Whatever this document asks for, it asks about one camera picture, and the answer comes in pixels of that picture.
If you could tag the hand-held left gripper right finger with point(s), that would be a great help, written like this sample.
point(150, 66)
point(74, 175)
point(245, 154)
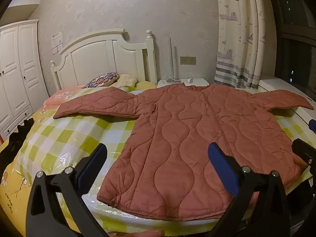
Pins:
point(225, 168)

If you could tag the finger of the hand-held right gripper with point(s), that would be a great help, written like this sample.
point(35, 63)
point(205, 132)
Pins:
point(305, 150)
point(313, 124)

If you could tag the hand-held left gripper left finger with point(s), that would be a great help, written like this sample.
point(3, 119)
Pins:
point(90, 166)

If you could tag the rust quilted jacket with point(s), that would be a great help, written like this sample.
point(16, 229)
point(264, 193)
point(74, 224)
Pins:
point(182, 138)

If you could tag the person's left hand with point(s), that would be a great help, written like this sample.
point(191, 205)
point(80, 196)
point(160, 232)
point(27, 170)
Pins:
point(140, 234)

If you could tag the green checked bed sheet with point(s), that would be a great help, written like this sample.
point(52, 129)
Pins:
point(74, 138)

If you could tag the white window seat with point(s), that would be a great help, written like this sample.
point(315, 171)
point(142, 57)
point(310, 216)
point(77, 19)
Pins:
point(276, 85)

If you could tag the black cloth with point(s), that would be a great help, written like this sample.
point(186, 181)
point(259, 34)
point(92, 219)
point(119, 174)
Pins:
point(17, 138)

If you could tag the yellow floral blanket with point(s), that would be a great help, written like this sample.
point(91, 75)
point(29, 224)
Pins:
point(13, 197)

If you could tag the dark window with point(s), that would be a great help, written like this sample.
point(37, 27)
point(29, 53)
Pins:
point(296, 42)

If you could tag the floral patterned pillow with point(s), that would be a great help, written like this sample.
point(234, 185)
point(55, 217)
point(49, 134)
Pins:
point(103, 79)

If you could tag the white nightstand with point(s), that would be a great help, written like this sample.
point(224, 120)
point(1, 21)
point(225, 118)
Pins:
point(197, 81)

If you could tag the pale yellow pillow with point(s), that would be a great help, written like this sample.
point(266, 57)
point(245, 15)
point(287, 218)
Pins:
point(127, 80)

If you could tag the yellow cushion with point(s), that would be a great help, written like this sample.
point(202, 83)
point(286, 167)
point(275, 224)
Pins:
point(146, 85)

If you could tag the white wooden headboard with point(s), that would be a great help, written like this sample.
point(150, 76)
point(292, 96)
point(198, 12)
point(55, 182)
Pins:
point(98, 54)

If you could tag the boat print curtain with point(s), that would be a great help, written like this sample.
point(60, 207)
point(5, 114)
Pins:
point(237, 34)

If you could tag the white wardrobe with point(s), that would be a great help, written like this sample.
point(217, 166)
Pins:
point(17, 74)

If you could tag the white stick lamp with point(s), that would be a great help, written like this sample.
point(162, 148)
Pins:
point(170, 59)

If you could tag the gold wall switch plate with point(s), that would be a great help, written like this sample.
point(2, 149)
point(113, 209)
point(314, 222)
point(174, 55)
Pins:
point(188, 60)

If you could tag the paper wall notice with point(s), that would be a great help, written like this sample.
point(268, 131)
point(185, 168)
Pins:
point(57, 39)

